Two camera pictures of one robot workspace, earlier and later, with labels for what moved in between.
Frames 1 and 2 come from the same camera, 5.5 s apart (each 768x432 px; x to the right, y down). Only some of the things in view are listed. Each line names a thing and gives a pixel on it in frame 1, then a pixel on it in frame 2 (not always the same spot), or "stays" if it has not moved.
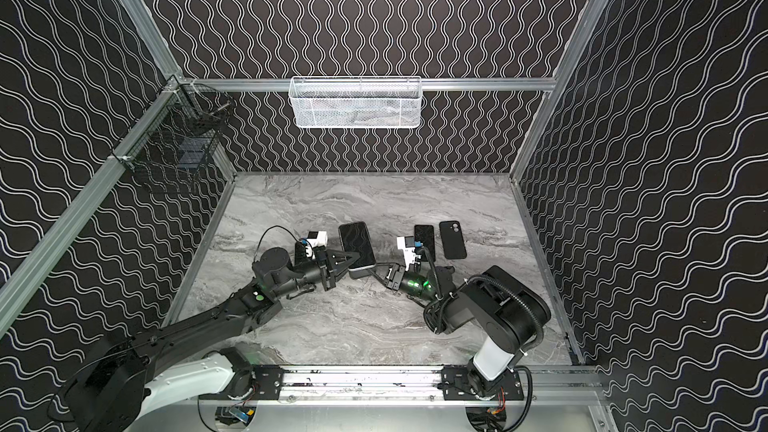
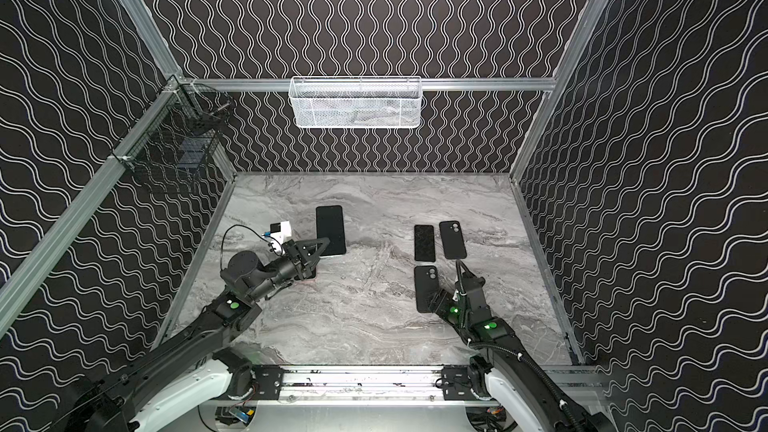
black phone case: x=452 y=239 stays
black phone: x=424 y=240 stays
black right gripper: x=396 y=279 to x=468 y=284
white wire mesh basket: x=355 y=102 stays
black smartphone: x=355 y=239 to x=330 y=224
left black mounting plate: x=269 y=379 stays
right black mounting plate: x=457 y=386 stays
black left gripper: x=325 y=267 to x=294 y=258
